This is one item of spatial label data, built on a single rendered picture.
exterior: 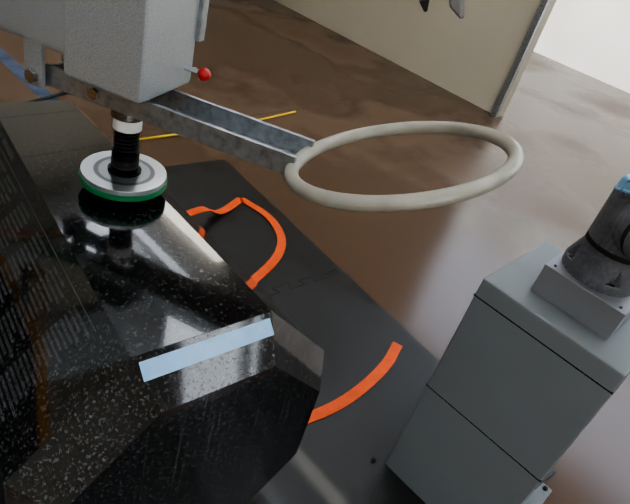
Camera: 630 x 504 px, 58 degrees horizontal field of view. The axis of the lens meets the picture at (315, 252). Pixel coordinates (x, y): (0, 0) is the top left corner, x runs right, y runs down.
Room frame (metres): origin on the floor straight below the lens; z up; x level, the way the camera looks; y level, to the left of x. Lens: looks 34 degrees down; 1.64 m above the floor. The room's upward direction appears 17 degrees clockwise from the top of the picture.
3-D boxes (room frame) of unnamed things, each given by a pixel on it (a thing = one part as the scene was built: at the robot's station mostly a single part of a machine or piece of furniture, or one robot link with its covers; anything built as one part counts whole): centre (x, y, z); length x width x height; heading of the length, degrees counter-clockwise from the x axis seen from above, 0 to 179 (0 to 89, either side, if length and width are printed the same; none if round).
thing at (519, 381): (1.32, -0.72, 0.43); 0.50 x 0.50 x 0.85; 54
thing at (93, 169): (1.25, 0.53, 0.85); 0.21 x 0.21 x 0.01
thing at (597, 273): (1.32, -0.72, 0.99); 0.19 x 0.19 x 0.10
